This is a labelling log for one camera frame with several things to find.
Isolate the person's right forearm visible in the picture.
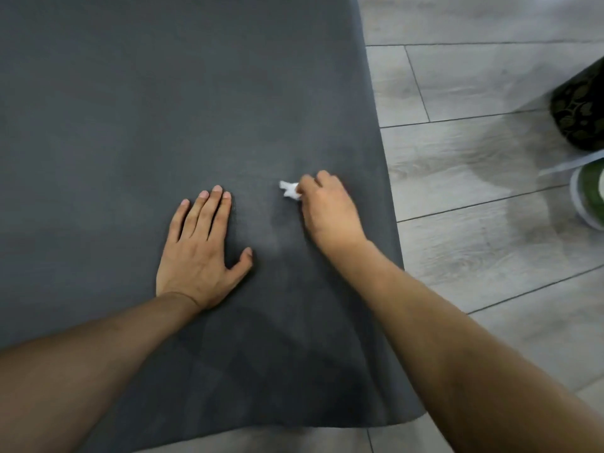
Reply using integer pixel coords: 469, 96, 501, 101
332, 238, 604, 453

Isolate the person's left forearm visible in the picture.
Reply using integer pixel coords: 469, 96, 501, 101
0, 293, 204, 453

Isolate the white wipe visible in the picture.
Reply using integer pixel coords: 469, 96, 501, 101
278, 179, 304, 203

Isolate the black patterned trash bin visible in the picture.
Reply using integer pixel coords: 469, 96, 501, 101
549, 56, 604, 153

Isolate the dark grey yoga mat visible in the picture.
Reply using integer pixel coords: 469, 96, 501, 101
0, 0, 428, 453

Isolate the white wipe tub green spout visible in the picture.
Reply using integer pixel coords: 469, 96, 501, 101
537, 153, 604, 230

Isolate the person's right hand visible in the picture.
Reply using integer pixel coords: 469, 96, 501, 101
296, 169, 369, 254

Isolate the person's left hand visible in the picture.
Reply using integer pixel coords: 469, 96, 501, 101
155, 185, 254, 312

